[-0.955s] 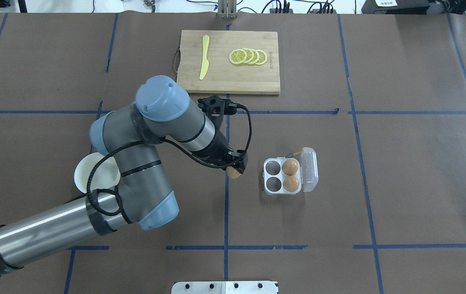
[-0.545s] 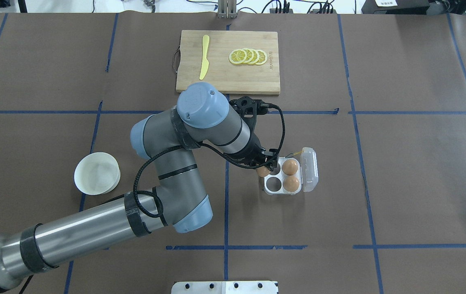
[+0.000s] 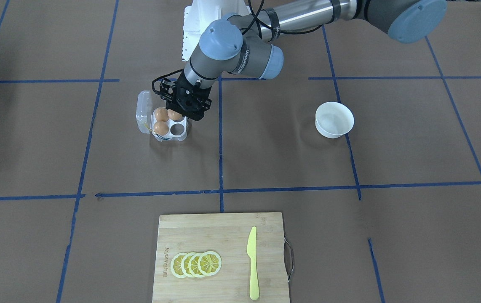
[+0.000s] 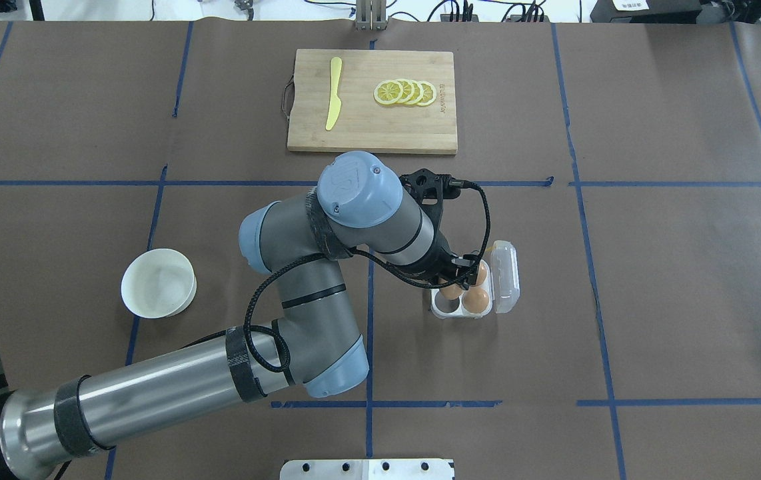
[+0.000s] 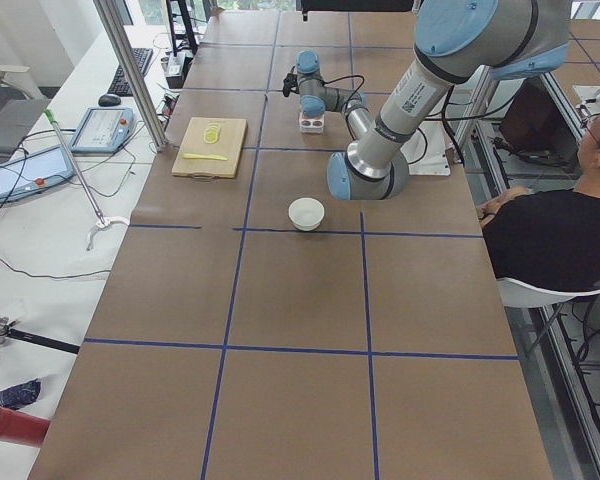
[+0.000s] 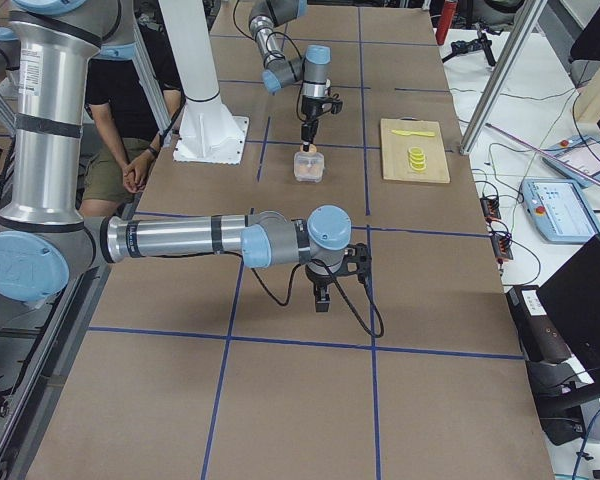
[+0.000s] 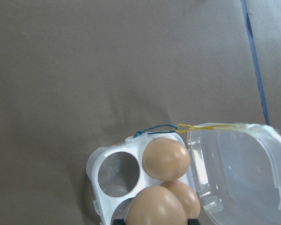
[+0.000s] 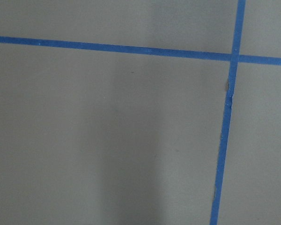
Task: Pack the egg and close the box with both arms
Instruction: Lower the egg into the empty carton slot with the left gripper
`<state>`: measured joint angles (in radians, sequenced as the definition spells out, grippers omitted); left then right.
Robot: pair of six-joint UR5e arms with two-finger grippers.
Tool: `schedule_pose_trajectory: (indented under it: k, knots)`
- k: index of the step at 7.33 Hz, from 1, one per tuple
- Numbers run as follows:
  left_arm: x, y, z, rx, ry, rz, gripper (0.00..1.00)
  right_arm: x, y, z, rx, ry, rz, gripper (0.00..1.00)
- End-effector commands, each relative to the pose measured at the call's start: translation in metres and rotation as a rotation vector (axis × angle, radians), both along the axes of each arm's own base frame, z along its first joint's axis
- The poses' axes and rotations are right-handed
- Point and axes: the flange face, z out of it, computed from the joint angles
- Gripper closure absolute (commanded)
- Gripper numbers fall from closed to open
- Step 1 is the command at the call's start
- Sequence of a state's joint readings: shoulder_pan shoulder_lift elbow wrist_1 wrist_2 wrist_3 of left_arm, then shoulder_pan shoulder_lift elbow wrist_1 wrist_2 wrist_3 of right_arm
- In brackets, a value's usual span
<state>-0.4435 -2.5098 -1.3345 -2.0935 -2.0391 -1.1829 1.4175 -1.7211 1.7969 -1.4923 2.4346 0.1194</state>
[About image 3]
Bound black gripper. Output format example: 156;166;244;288
172;77;212;121

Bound brown egg from bowl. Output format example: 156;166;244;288
167;109;184;122

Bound clear plastic egg box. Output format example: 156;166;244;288
135;90;189;142

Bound white bowl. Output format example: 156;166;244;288
314;102;355;138

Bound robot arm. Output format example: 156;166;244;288
157;0;447;121

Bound brown egg in box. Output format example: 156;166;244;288
152;122;170;136
153;107;170;122

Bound bamboo cutting board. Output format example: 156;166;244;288
152;212;290;303

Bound yellow plastic knife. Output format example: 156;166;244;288
246;226;259;301

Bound lemon slice two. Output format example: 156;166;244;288
188;253;204;278

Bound lemon slice three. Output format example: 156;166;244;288
180;252;194;278

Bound lemon slice four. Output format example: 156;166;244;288
170;252;187;279

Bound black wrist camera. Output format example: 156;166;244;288
151;75;177;102

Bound white camera mast pedestal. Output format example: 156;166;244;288
182;0;249;62

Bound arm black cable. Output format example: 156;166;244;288
240;0;323;36

